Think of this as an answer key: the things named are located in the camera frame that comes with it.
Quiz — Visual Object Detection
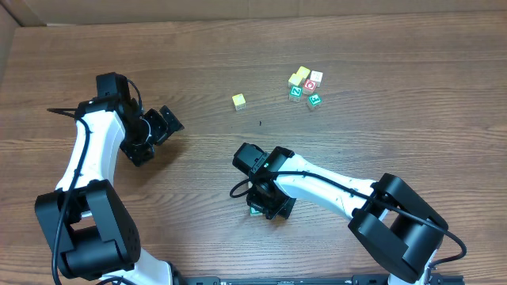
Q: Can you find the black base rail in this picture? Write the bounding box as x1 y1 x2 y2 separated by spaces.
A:
170 272 467 285

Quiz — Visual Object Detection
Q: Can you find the white block top right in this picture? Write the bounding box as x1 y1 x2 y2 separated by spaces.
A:
310 70 323 87

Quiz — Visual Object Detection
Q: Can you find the green block letter V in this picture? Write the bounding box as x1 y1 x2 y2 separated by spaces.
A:
250 207 263 216

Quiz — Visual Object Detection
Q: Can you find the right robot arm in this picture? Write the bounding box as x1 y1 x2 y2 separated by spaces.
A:
232 143 448 284

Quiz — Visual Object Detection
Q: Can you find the red block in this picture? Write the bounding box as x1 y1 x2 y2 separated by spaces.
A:
302 79 317 95

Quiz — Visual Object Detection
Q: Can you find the yellow block lower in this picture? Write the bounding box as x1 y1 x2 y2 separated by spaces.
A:
288 74 304 88

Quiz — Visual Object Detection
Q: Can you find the green block letter Z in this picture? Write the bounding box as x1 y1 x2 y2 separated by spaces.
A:
288 85 303 102

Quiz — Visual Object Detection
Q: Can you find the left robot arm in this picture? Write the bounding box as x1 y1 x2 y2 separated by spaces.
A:
35 72 186 285

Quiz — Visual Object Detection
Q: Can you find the yellow block upper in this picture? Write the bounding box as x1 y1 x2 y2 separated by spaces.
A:
296 66 311 80

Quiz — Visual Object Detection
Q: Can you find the cardboard box wall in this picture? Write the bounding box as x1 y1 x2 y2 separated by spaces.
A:
1 1 506 78

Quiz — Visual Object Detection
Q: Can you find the lone yellow block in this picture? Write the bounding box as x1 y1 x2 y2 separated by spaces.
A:
231 93 246 111

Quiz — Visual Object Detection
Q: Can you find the green block right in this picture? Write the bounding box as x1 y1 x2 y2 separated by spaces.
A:
306 93 322 111

